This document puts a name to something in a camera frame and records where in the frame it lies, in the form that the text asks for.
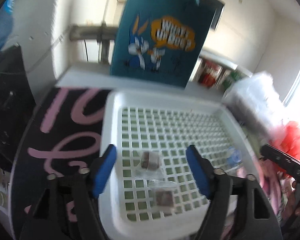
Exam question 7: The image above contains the black speaker box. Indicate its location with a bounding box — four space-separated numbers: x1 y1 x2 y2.
0 46 36 162

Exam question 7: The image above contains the black wall television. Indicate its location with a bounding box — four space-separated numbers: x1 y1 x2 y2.
168 0 226 32

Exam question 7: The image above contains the red plastic bag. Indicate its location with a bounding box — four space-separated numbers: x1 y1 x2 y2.
271 121 300 161

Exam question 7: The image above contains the red jar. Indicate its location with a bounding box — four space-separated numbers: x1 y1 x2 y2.
198 60 222 88

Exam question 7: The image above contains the white perforated plastic tray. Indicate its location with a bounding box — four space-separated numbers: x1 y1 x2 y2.
98 90 257 239

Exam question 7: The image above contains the clear plastic bag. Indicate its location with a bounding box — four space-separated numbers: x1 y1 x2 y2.
222 72 287 140

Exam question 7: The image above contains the metal bed rail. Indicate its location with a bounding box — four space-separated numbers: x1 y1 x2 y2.
69 22 118 65

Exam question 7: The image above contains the blue clip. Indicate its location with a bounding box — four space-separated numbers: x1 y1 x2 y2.
226 146 242 167

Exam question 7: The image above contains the teal Bugs Bunny tote bag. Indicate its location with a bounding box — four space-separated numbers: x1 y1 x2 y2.
110 0 215 87

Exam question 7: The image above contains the blue water jug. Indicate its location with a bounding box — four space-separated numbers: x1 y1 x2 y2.
0 0 15 51

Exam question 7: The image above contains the person right hand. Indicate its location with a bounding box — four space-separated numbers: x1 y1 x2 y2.
285 179 300 217

